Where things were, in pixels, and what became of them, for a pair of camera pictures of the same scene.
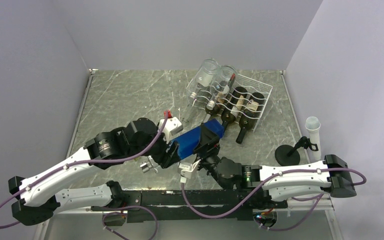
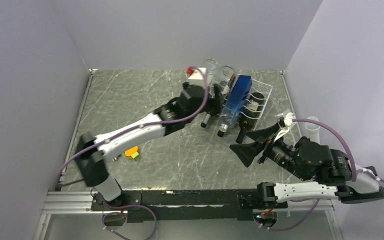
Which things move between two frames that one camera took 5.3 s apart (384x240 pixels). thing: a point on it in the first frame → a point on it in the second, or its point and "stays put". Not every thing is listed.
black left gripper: x=173 y=155 → x=216 y=104
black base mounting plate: x=226 y=206 stays put
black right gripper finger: x=206 y=138 → x=247 y=152
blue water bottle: x=187 y=143 → x=234 y=106
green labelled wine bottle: x=249 y=118 stays put
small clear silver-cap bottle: x=221 y=85 stays put
